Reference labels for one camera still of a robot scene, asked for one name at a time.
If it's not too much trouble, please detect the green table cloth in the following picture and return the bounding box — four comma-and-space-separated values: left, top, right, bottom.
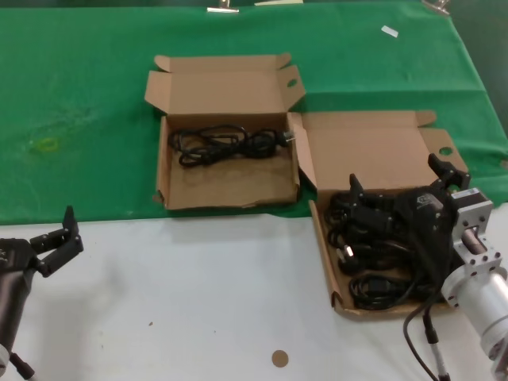
0, 2, 508, 226

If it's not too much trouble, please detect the black power cable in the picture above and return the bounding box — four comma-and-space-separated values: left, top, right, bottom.
324, 192, 358, 228
329, 225, 425, 279
348, 275, 445, 311
168, 125, 297, 168

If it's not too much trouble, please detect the black left wrist camera housing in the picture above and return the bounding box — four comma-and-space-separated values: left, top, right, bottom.
0, 271, 33, 346

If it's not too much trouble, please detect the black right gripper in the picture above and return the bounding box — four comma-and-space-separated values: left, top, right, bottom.
348, 152, 472, 233

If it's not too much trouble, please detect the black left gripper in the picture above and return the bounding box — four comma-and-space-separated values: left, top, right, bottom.
0, 205, 85, 285

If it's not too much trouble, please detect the open cardboard box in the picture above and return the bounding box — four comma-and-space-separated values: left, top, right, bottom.
286, 110, 491, 321

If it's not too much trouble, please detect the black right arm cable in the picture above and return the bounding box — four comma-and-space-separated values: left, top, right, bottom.
402, 293, 441, 381

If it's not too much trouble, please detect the open cardboard box torn rim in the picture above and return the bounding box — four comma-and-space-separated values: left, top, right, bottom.
143, 52, 306, 211

